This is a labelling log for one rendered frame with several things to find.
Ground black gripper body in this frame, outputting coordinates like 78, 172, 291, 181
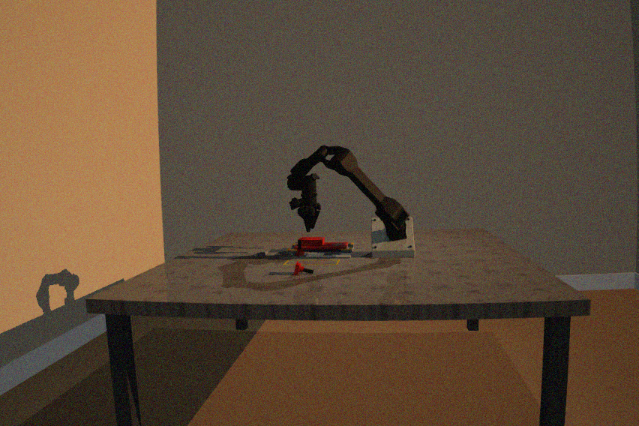
298, 190, 321, 215

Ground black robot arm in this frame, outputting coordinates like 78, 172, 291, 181
287, 145, 410, 242

